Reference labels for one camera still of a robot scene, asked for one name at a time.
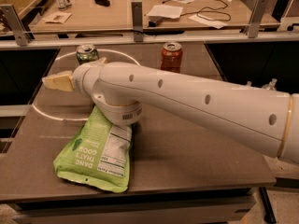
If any green soda can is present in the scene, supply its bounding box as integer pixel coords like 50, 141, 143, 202
76, 45, 99, 64

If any metal bracket post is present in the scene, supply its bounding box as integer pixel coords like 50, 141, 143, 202
0, 4, 31, 46
244, 0, 268, 38
131, 1, 143, 42

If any white paper sheet right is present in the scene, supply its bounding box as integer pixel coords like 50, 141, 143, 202
190, 15, 227, 29

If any right metal bracket post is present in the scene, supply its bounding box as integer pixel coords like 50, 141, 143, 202
244, 0, 268, 38

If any small paper card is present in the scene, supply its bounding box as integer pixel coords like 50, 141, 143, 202
43, 11, 72, 24

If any middle metal bracket post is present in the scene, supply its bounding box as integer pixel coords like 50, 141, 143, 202
131, 1, 143, 42

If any clear plastic bottle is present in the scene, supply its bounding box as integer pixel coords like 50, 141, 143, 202
246, 81, 252, 87
263, 78, 277, 91

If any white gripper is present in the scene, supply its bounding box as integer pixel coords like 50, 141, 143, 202
42, 57, 107, 94

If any orange-red coke can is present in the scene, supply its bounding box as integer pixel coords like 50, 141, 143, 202
161, 42, 183, 73

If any left metal bracket post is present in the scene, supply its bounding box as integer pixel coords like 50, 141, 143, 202
0, 4, 31, 46

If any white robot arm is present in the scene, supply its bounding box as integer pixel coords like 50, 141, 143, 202
42, 61, 299, 164

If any green snack bag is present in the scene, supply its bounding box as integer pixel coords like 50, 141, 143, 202
53, 107, 133, 193

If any white paper sheet centre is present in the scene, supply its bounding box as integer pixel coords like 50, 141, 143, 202
147, 5, 183, 19

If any black cable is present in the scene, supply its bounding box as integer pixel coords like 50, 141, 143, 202
169, 0, 232, 22

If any black computer mouse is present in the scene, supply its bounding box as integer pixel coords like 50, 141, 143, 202
94, 0, 110, 7

